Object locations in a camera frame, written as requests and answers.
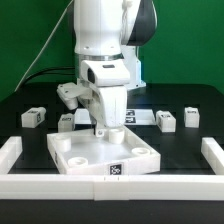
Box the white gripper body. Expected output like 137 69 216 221
78 59 130 128

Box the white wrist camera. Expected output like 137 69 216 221
57 82 89 110

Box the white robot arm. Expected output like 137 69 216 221
68 0 157 136

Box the white cable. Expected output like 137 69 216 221
14 0 76 92

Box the white marker sheet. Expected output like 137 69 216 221
74 109 156 125

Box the white square tabletop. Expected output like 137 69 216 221
47 126 161 175

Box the black cable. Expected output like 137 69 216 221
23 66 76 86

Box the white U-shaped fence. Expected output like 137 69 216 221
0 136 224 201

